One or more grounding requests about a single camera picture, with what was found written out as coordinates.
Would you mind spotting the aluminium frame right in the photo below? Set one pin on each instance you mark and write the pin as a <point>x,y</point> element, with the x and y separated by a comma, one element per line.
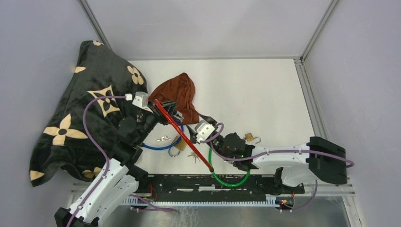
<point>349,198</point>

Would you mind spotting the brown cloth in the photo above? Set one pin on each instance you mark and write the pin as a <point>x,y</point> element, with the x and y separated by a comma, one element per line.
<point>180,89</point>

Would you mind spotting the blue cable lock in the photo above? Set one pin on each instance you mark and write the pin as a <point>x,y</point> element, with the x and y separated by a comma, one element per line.
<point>159,147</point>

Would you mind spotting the red cable lock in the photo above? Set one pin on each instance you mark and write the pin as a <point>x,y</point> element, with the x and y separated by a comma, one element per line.
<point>182,134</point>

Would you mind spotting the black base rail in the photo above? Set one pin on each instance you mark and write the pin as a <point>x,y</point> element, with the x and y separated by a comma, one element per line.
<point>205,188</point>

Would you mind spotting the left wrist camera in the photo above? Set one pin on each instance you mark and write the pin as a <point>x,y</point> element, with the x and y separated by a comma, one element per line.
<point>141,100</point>

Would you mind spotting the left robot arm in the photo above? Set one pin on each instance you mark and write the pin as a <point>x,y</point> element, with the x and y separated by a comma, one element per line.
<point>119,177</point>

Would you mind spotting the black floral blanket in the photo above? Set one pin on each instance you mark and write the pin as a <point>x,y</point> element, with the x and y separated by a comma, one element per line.
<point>102,78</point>

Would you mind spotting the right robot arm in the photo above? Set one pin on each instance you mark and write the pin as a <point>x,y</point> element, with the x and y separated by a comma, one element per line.
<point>317,159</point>

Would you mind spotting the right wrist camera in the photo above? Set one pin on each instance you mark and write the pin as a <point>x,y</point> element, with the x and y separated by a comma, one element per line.
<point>203,131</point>

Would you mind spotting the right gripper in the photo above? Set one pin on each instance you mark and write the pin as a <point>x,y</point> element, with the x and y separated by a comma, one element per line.
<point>209,119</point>

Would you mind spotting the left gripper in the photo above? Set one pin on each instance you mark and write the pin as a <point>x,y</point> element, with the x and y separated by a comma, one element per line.
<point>159,114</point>

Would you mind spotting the small brass padlock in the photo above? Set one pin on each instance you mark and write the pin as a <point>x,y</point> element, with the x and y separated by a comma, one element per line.
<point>249,138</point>

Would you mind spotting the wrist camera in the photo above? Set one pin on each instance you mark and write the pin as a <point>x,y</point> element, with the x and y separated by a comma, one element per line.
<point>141,100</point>
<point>203,131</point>

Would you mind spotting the blue lock key bunch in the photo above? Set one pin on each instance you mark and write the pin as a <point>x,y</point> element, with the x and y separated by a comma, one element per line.
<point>164,138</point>

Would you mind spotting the large brass padlock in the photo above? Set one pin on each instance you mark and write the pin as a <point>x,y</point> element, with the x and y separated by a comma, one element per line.
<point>178,146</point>

